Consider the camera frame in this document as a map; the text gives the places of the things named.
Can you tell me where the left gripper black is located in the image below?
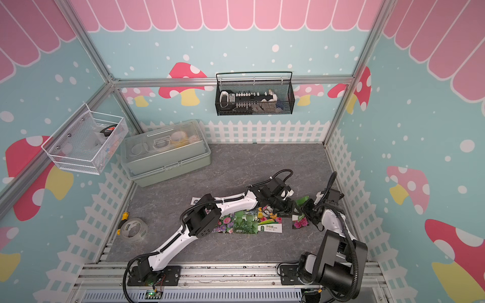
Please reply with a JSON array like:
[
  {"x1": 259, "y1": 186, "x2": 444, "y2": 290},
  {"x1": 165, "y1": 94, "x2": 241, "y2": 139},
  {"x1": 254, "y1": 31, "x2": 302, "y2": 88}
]
[{"x1": 268, "y1": 194, "x2": 302, "y2": 218}]

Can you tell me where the green pink flower seed packet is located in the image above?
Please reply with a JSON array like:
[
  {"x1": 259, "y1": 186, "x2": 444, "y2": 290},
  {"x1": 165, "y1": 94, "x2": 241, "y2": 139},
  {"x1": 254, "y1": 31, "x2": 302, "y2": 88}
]
[{"x1": 292, "y1": 196, "x2": 309, "y2": 229}]

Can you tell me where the multicolour ranunculus seed packet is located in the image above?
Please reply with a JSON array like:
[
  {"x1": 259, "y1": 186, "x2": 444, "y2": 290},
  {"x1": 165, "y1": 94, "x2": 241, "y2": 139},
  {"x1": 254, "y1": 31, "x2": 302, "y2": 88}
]
[{"x1": 257, "y1": 206, "x2": 282, "y2": 234}]

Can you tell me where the green gourd seed packet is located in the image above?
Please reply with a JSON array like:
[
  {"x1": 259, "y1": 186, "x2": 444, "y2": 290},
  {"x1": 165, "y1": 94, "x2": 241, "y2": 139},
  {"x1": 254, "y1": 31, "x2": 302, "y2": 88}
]
[{"x1": 233, "y1": 210, "x2": 258, "y2": 234}]

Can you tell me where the pink mixed flower seed packet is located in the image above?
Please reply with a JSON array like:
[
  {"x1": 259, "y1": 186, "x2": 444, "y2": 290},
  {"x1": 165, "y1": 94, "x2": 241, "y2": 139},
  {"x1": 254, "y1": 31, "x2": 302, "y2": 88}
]
[{"x1": 213, "y1": 214, "x2": 236, "y2": 234}]

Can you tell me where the purple flower seed packet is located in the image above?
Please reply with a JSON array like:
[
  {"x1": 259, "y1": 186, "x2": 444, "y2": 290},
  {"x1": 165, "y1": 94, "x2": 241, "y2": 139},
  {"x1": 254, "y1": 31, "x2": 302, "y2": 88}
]
[{"x1": 190, "y1": 197, "x2": 202, "y2": 205}]

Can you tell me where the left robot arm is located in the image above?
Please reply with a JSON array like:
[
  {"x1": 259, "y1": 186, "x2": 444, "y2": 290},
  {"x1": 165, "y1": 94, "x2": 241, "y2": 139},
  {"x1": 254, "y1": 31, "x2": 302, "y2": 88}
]
[{"x1": 121, "y1": 177, "x2": 293, "y2": 288}]

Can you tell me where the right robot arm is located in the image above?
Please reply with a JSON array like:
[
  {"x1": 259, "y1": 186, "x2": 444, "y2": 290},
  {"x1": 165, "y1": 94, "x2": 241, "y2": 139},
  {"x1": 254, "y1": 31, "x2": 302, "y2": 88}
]
[{"x1": 298, "y1": 188, "x2": 368, "y2": 302}]

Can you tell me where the black white tool in basket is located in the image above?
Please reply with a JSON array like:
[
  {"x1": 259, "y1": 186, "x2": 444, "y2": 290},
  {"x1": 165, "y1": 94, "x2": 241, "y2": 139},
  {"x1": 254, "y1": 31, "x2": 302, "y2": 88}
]
[{"x1": 216, "y1": 90, "x2": 278, "y2": 111}]

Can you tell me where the translucent green storage box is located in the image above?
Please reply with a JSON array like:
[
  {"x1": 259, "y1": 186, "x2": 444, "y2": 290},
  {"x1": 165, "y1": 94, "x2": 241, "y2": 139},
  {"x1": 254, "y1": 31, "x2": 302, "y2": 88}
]
[{"x1": 121, "y1": 120, "x2": 211, "y2": 187}]

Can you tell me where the clear tape roll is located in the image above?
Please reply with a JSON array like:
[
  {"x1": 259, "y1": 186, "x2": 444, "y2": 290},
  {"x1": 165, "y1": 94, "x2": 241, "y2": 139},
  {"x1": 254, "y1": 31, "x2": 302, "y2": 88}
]
[{"x1": 120, "y1": 218, "x2": 148, "y2": 243}]

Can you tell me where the small green circuit board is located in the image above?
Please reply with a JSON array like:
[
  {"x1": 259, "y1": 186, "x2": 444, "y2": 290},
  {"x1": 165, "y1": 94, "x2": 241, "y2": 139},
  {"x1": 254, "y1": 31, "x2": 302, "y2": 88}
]
[{"x1": 145, "y1": 290, "x2": 163, "y2": 300}]

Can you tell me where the black red object in basket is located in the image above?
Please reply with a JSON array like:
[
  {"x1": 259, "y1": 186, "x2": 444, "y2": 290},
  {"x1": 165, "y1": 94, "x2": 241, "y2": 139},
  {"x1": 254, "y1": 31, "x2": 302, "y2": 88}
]
[{"x1": 100, "y1": 124, "x2": 117, "y2": 137}]

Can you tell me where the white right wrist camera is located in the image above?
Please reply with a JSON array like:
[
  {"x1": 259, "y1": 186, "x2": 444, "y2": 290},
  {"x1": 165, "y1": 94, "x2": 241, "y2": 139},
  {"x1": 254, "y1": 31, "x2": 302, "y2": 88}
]
[{"x1": 314, "y1": 191, "x2": 325, "y2": 206}]

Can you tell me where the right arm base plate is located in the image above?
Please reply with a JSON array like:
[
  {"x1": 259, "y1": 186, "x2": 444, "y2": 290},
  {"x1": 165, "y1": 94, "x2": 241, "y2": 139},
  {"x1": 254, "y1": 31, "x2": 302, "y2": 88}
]
[{"x1": 277, "y1": 263, "x2": 318, "y2": 285}]

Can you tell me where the black wire mesh basket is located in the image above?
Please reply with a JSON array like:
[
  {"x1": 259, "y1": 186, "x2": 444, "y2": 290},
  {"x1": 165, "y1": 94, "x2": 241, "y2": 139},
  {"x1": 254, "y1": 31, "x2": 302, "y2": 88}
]
[{"x1": 215, "y1": 71, "x2": 295, "y2": 116}]

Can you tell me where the aluminium front rail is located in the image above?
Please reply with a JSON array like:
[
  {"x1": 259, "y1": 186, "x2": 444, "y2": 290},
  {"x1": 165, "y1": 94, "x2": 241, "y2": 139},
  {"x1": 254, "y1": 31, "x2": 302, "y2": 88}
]
[{"x1": 73, "y1": 261, "x2": 387, "y2": 292}]

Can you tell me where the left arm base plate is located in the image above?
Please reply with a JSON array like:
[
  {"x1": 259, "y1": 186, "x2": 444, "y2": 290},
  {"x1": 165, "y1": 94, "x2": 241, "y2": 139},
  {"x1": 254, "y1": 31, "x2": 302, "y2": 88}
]
[{"x1": 127, "y1": 266, "x2": 181, "y2": 287}]

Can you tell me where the yellow handled screwdriver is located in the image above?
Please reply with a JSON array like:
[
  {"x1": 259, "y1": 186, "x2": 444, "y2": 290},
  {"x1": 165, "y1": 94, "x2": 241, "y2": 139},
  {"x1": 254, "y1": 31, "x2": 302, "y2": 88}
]
[{"x1": 116, "y1": 201, "x2": 130, "y2": 236}]

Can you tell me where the white wire mesh basket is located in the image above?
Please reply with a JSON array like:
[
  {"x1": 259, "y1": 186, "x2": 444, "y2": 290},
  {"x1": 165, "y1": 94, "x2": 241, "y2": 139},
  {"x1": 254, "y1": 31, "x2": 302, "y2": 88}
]
[{"x1": 41, "y1": 104, "x2": 129, "y2": 175}]

